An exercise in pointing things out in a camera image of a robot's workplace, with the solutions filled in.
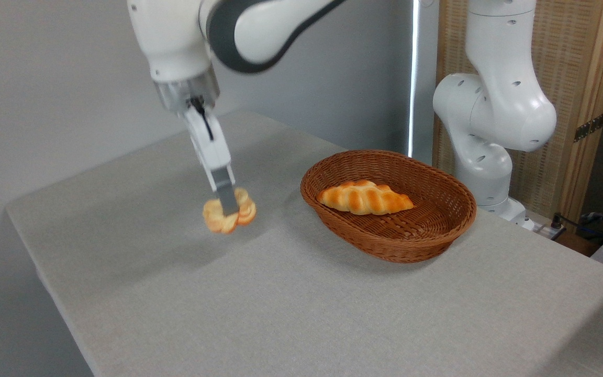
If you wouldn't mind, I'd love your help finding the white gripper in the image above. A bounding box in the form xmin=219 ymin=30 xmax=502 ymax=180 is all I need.
xmin=183 ymin=106 xmax=241 ymax=216

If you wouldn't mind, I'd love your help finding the round flower-shaped bread bun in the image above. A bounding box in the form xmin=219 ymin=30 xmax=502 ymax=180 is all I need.
xmin=203 ymin=187 xmax=257 ymax=235

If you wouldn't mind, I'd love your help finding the long braided bread loaf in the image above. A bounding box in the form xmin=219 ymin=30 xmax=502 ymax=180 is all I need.
xmin=317 ymin=180 xmax=415 ymax=216

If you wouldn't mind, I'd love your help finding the brown oval wicker basket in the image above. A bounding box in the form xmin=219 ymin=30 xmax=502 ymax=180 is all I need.
xmin=300 ymin=150 xmax=477 ymax=263

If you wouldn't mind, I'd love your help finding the grey tablecloth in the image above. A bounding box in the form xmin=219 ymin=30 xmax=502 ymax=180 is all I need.
xmin=6 ymin=110 xmax=603 ymax=377

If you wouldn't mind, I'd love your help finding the white power strip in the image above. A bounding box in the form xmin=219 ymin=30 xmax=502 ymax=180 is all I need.
xmin=533 ymin=219 xmax=567 ymax=241

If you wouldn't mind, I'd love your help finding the wooden woven folding screen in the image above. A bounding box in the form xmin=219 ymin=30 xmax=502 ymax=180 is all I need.
xmin=432 ymin=0 xmax=603 ymax=226

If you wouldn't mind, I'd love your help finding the dark metal screen hinge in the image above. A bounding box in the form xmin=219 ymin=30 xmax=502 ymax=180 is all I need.
xmin=574 ymin=113 xmax=603 ymax=143

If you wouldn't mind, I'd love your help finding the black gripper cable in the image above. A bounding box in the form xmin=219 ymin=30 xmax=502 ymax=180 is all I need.
xmin=190 ymin=96 xmax=215 ymax=142

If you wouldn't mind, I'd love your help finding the black power cable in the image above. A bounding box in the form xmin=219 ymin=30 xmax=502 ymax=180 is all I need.
xmin=552 ymin=212 xmax=603 ymax=237

